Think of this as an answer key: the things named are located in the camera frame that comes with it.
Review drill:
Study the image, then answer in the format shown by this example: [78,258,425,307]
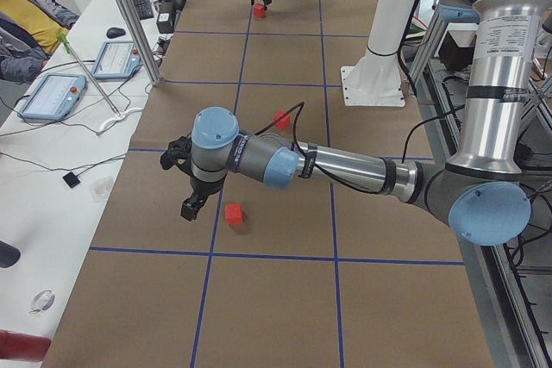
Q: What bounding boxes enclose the red block moved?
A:
[253,3,267,19]
[224,203,245,227]
[273,110,291,130]

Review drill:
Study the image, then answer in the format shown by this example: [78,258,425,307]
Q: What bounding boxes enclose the brown cardboard table cover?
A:
[44,0,493,367]

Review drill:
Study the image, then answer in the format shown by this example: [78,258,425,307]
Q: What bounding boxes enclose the black computer mouse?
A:
[106,27,126,39]

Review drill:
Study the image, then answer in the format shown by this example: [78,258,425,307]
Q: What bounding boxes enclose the aluminium frame post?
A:
[116,0,161,86]

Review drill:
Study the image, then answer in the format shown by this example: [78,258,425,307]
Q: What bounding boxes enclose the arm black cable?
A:
[252,101,465,196]

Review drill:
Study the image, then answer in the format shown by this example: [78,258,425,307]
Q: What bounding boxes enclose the metal rod green tip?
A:
[57,34,121,115]

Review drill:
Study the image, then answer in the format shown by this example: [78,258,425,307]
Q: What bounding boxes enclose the black keyboard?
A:
[132,0,154,20]

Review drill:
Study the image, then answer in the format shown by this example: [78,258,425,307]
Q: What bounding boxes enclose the black power brick box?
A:
[156,0,184,34]

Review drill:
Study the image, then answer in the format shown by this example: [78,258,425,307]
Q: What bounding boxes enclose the near teach pendant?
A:
[18,73,87,122]

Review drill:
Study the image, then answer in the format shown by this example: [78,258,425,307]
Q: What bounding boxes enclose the teach pendant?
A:
[18,73,87,122]
[91,41,141,80]

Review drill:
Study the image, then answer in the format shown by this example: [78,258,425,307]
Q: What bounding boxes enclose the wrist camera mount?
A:
[160,136,192,175]

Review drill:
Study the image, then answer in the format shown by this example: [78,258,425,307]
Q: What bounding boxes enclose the small black square pad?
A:
[62,172,81,189]

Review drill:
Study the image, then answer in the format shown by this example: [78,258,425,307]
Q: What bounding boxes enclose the far teach pendant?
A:
[91,41,141,80]

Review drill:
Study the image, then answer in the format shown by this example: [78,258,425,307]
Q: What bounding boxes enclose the red cylinder object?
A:
[1,329,52,362]

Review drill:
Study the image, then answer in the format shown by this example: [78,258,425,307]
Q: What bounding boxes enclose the seated person yellow shirt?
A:
[1,0,79,83]

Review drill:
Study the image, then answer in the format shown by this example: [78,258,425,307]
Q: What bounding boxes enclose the white camera mast pedestal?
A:
[341,0,416,108]

